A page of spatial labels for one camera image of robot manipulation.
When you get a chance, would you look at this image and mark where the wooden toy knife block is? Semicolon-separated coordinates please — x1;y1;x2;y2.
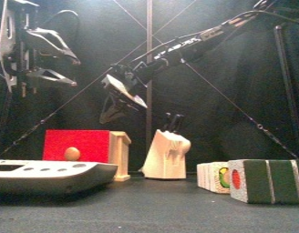
142;128;194;180

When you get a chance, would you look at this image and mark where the dark slanted frame pole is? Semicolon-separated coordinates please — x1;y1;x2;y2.
274;25;299;159

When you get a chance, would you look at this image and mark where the red drawer with wooden knob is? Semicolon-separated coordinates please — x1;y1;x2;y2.
43;129;112;164

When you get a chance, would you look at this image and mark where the light wooden drawer cabinet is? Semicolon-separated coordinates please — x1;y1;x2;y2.
108;130;132;183

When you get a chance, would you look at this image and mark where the grey white toy appliance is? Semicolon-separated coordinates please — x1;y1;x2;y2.
0;159;119;196

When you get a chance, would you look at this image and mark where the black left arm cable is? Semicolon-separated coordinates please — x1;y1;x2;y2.
44;8;82;33

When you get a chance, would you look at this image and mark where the vertical metal frame pole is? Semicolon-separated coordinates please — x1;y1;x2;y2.
144;0;155;150

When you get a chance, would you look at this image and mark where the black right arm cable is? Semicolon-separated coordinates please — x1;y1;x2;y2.
230;9;299;27

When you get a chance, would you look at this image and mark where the small wooden sushi roll block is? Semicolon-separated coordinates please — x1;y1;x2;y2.
197;161;233;195

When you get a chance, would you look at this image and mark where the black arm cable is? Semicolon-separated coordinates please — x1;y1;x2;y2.
230;9;299;27
44;8;82;33

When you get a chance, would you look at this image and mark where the large green sushi roll block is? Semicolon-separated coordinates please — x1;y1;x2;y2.
226;158;299;206

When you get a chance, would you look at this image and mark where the black toy knife handle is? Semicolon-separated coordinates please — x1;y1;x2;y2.
170;113;186;135
160;112;174;133

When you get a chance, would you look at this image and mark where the diagonal brace wire with turnbuckle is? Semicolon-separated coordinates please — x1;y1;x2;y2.
112;0;299;159
0;0;198;160

